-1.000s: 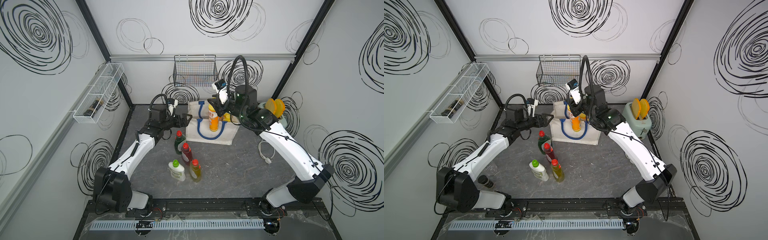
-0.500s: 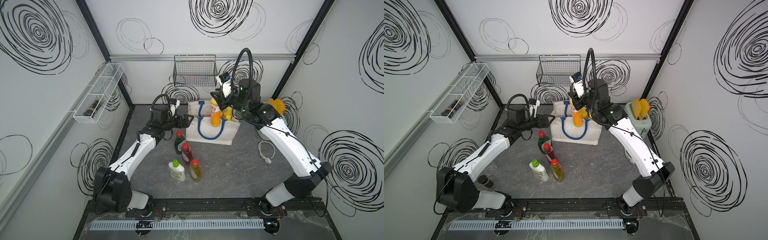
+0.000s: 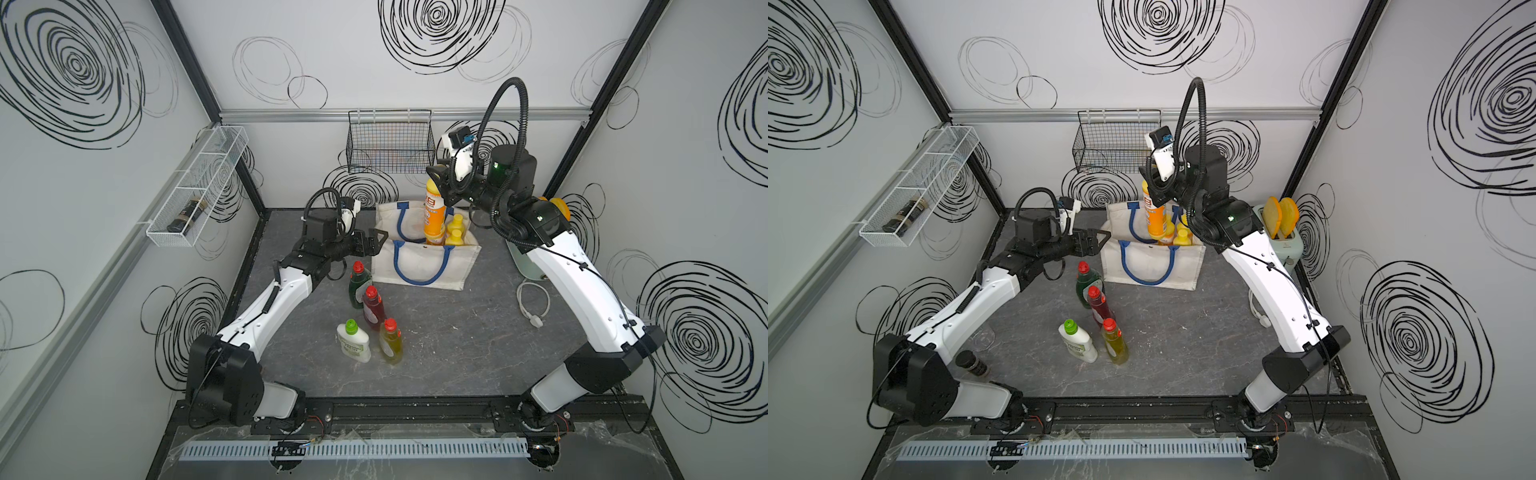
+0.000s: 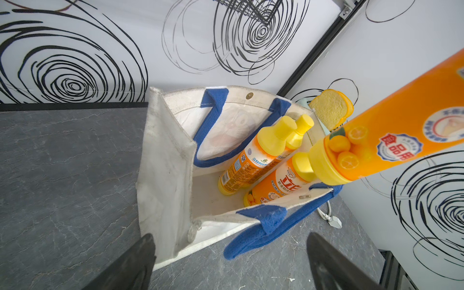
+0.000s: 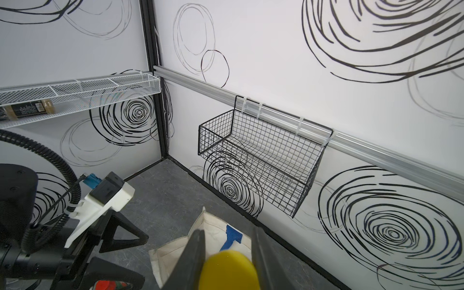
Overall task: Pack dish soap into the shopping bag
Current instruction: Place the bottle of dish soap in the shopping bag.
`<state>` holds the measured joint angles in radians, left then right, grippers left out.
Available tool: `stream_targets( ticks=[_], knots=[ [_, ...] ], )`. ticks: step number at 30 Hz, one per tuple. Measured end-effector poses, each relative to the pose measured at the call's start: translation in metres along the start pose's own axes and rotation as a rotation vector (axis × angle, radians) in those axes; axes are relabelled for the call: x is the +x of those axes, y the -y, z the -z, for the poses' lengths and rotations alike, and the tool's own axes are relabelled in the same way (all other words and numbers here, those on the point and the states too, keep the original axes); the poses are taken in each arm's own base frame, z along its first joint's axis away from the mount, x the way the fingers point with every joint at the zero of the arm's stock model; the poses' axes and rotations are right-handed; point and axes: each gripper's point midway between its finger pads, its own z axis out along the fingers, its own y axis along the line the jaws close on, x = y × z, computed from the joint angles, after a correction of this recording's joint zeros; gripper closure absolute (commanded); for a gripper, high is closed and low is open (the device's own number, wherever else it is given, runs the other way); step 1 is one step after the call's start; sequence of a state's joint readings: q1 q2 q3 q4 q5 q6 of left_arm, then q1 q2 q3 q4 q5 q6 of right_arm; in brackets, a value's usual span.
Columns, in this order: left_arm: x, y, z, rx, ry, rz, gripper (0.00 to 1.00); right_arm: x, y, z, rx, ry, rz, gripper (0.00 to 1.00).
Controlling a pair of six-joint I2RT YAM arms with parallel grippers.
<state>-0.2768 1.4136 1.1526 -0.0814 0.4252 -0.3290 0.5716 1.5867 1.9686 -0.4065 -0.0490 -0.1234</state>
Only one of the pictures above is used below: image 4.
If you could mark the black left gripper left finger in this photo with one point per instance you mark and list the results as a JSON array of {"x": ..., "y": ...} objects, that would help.
[{"x": 131, "y": 271}]

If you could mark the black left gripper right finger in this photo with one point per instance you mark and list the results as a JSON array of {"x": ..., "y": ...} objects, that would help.
[{"x": 331, "y": 270}]

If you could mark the orange soap bottle yellow cap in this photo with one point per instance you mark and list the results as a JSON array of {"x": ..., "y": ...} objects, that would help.
[
  {"x": 289, "y": 177},
  {"x": 421, "y": 118},
  {"x": 263, "y": 149},
  {"x": 295, "y": 139}
]

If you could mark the white bag with blue handles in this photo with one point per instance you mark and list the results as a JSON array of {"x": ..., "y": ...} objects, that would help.
[{"x": 191, "y": 136}]

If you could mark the yellow toy toast slice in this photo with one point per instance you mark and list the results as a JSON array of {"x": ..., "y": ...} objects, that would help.
[{"x": 333, "y": 108}]

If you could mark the mint green toaster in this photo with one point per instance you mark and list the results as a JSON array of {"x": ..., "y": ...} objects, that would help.
[{"x": 304, "y": 103}]

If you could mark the black wire wall basket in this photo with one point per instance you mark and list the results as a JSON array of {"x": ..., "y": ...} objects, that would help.
[{"x": 262, "y": 11}]

